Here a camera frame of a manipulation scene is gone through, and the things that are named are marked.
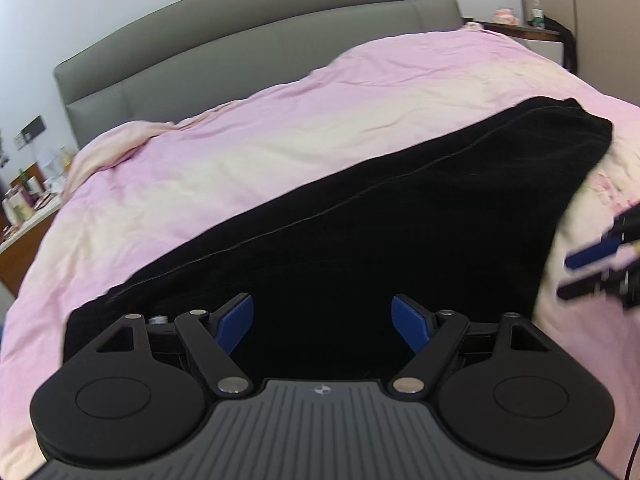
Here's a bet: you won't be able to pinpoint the white table lamp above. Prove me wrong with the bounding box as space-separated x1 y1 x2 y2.
37 147 62 182

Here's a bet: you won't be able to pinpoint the black strap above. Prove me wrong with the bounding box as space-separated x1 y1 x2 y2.
544 15 579 74

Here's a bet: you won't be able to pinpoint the dark-topped white nightstand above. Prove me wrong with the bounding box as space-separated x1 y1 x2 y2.
475 21 570 67

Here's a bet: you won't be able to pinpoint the grey padded headboard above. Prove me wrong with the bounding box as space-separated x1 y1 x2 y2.
52 0 463 151

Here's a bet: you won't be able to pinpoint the wooden bedside cabinet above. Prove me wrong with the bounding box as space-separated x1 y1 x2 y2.
0 160 63 297

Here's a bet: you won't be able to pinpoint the pink blanket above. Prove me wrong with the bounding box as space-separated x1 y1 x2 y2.
0 25 640 480

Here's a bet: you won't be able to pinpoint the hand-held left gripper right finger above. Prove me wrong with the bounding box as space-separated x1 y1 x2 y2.
390 294 556 395

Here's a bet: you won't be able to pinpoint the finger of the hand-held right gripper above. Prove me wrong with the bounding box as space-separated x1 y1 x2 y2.
564 210 640 271
556 267 640 312

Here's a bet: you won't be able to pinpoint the black wall panel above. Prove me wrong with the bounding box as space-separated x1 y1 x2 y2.
14 115 47 150

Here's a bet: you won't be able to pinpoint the black pants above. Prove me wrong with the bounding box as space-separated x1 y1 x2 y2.
62 96 615 386

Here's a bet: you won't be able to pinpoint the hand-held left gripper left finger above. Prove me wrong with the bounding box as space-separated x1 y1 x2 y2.
67 292 256 395

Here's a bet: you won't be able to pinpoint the white jug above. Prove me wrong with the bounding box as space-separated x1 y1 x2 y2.
2 195 26 225

